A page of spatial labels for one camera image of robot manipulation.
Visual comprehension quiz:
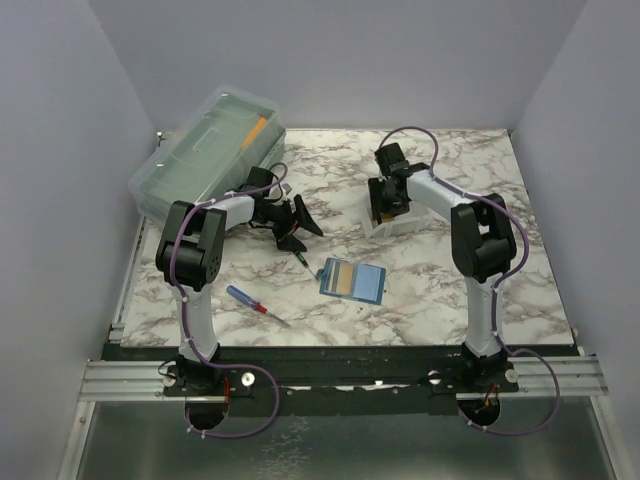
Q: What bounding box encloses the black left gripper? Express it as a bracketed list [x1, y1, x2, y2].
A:
[255, 195, 321, 251]

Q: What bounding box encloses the white plastic card tray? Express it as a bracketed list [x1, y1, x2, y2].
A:
[360, 198, 431, 239]

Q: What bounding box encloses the blue leather card holder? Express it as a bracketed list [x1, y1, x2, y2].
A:
[317, 258, 386, 305]

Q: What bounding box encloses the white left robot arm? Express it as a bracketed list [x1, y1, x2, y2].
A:
[155, 167, 323, 395]

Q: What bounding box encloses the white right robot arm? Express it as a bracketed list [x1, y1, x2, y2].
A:
[368, 143, 517, 392]

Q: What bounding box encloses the green black screwdriver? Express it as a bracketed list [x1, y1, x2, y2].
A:
[294, 251, 319, 280]

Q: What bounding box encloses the blue red screwdriver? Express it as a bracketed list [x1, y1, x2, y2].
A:
[226, 285, 289, 327]

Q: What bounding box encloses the orange pen in box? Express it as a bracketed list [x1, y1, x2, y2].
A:
[241, 116, 268, 149]

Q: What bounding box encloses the clear plastic storage box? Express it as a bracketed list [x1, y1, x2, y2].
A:
[128, 86, 286, 228]

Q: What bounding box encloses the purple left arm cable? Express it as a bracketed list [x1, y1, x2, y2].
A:
[169, 162, 291, 441]

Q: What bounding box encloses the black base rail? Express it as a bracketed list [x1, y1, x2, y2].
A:
[81, 344, 586, 422]

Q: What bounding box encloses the aluminium frame rail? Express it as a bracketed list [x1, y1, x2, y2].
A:
[79, 356, 608, 403]

